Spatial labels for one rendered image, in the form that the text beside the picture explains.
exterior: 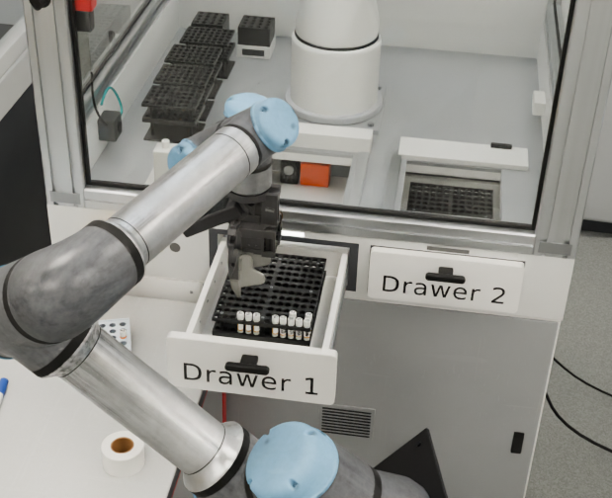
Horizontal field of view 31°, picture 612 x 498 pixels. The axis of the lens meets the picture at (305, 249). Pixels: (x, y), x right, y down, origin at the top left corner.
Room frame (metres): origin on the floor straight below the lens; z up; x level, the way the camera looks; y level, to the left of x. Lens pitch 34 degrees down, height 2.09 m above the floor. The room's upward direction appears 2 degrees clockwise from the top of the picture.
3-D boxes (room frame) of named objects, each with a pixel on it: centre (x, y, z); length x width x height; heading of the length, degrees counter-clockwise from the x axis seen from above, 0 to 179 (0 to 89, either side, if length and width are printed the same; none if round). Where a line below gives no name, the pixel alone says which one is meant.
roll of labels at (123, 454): (1.30, 0.29, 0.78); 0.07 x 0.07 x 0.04
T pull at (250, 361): (1.39, 0.09, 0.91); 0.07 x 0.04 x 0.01; 83
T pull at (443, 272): (1.67, -0.26, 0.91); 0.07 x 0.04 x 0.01; 83
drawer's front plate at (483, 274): (1.70, -0.27, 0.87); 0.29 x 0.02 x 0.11; 83
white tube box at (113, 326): (1.57, 0.36, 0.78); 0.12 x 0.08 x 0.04; 11
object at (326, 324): (1.63, 0.06, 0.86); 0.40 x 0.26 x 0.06; 173
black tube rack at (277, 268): (1.62, 0.06, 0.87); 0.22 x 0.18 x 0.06; 173
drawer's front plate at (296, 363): (1.42, 0.08, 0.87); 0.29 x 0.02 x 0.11; 83
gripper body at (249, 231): (1.52, 0.09, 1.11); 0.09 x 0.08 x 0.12; 83
